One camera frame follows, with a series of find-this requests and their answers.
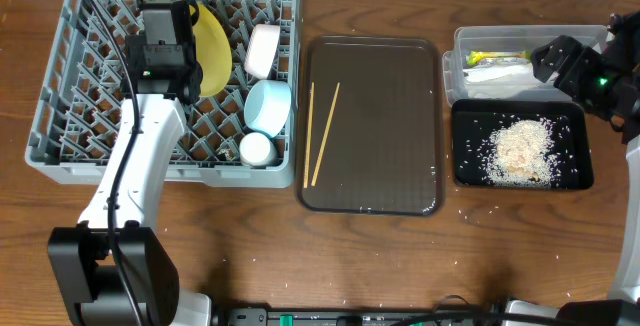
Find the white paper napkin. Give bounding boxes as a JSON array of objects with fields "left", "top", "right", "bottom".
[{"left": 464, "top": 63, "right": 533, "bottom": 83}]

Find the green snack wrapper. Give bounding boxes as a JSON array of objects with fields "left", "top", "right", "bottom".
[{"left": 466, "top": 50, "right": 531, "bottom": 67}]

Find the wooden chopstick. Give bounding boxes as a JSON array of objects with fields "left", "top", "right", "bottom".
[
  {"left": 303, "top": 82, "right": 315, "bottom": 189},
  {"left": 311, "top": 82, "right": 341, "bottom": 186}
]

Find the light blue bowl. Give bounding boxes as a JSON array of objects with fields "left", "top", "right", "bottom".
[{"left": 244, "top": 80, "right": 292, "bottom": 138}]

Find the white bowl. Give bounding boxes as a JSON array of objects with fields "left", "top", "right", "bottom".
[{"left": 244, "top": 24, "right": 281, "bottom": 80}]

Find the white cup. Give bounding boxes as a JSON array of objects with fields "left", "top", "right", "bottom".
[{"left": 239, "top": 132, "right": 278, "bottom": 167}]

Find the yellow plate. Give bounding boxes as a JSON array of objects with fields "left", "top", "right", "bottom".
[{"left": 192, "top": 2, "right": 232, "bottom": 98}]

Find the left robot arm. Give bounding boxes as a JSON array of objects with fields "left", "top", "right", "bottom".
[{"left": 47, "top": 0, "right": 214, "bottom": 325}]

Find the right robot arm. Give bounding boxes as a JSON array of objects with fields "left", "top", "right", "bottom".
[{"left": 530, "top": 13, "right": 639, "bottom": 325}]

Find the black waste tray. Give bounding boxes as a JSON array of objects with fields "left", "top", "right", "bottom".
[{"left": 452, "top": 99, "right": 594, "bottom": 190}]

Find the clear plastic bin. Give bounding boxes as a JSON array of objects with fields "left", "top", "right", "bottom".
[{"left": 442, "top": 25, "right": 609, "bottom": 104}]

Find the rice pile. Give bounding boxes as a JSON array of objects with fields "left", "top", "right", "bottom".
[{"left": 459, "top": 114, "right": 579, "bottom": 189}]

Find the dark brown serving tray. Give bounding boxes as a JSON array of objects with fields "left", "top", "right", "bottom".
[{"left": 295, "top": 36, "right": 446, "bottom": 217}]

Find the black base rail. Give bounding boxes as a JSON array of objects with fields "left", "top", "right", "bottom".
[{"left": 209, "top": 306, "right": 506, "bottom": 326}]

